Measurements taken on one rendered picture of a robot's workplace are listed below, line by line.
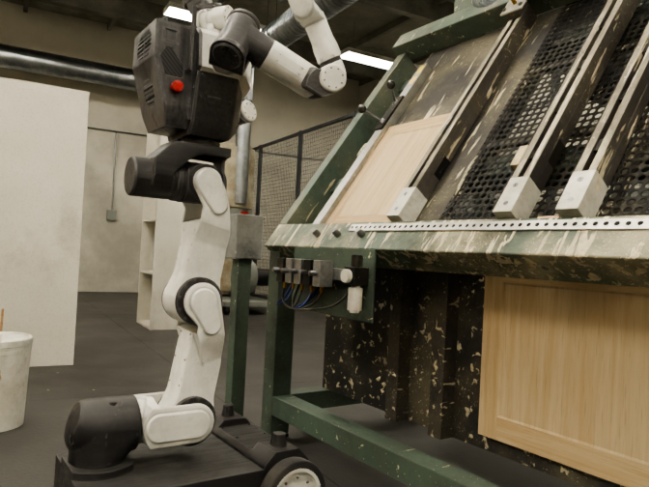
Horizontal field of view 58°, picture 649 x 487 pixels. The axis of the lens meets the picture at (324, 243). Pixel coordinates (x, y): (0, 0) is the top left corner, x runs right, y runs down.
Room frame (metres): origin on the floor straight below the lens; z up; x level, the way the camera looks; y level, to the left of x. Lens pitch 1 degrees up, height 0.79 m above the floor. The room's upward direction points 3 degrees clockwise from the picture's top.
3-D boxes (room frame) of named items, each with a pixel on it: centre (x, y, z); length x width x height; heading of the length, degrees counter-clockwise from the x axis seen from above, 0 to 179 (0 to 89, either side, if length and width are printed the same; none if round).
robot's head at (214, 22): (1.77, 0.37, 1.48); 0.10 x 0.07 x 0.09; 64
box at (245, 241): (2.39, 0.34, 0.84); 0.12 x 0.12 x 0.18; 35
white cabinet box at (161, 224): (5.84, 1.48, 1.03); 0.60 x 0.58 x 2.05; 29
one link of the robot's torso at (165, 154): (1.72, 0.45, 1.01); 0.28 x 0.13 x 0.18; 125
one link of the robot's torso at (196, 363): (1.77, 0.39, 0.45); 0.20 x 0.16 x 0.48; 35
